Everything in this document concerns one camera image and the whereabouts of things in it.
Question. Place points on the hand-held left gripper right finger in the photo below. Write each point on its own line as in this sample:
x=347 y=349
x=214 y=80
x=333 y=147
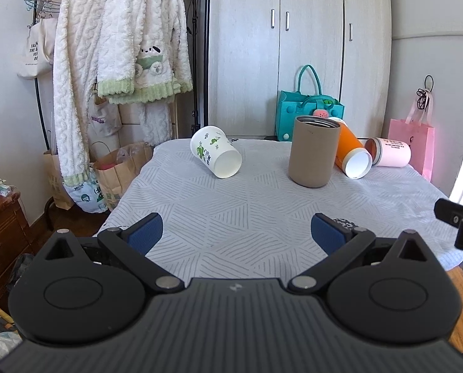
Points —
x=326 y=234

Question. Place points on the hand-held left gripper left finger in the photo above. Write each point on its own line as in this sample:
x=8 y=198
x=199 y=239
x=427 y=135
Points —
x=146 y=234

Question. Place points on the white cup with green print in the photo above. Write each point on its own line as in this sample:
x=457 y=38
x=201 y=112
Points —
x=212 y=151

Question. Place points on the pink cup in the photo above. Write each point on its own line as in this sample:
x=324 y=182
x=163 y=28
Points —
x=392 y=153

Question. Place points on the taupe cup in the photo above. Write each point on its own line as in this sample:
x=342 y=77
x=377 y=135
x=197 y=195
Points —
x=313 y=155

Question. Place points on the orange cup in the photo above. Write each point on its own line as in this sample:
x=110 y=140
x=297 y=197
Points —
x=348 y=143

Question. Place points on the brown paper bag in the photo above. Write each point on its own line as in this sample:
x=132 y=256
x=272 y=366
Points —
x=56 y=186
x=119 y=175

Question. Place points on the pink gift bag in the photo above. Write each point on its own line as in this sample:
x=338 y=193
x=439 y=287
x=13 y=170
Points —
x=422 y=147

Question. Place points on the white green plastic bag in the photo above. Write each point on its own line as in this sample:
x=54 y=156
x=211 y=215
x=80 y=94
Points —
x=86 y=196

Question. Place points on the patterned white tablecloth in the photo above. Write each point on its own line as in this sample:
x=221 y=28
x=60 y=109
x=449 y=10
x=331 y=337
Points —
x=235 y=209

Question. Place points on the pink watermelon charm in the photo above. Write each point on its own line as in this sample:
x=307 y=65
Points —
x=321 y=114

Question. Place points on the small tote with purple print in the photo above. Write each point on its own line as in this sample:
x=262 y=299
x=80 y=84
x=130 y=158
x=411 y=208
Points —
x=103 y=120

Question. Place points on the teal tote bag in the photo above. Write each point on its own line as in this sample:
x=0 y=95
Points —
x=288 y=118

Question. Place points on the brown wooden cabinet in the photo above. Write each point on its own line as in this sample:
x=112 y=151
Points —
x=2 y=241

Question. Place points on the black clothes rack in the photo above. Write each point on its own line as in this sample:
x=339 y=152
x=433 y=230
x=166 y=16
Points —
x=41 y=124

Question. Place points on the white fleece robe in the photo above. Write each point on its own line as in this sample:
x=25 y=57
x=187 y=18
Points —
x=76 y=85

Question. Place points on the black light stand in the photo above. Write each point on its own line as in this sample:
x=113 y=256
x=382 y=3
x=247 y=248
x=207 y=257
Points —
x=195 y=66

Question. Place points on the pale wooden wardrobe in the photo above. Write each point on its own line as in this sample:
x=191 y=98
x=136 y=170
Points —
x=247 y=66

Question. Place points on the white green fleece pajama top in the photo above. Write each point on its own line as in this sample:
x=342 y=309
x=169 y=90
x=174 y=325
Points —
x=138 y=27

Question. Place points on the canvas tote bag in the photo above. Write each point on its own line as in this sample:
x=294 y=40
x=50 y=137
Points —
x=33 y=54

